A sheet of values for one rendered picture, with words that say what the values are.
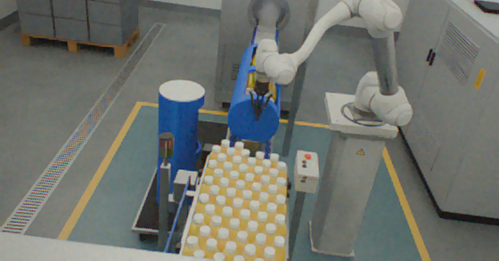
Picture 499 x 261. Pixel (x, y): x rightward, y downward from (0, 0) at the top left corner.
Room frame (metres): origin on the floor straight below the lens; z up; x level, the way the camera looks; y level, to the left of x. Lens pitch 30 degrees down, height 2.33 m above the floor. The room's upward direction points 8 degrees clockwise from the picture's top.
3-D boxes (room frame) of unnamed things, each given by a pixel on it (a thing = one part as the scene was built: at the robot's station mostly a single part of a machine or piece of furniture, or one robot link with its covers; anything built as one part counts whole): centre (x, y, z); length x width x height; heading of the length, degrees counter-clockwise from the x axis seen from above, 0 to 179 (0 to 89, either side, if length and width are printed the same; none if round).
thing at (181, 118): (2.53, 0.45, 0.59); 0.28 x 0.28 x 0.88
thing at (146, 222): (2.96, 0.43, 0.07); 1.50 x 0.52 x 0.15; 1
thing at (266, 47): (2.12, -0.04, 1.50); 0.13 x 0.11 x 0.16; 26
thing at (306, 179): (1.82, -0.30, 1.05); 0.20 x 0.10 x 0.10; 179
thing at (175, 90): (2.53, 0.45, 1.03); 0.28 x 0.28 x 0.01
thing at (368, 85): (2.49, -0.69, 1.22); 0.18 x 0.16 x 0.22; 26
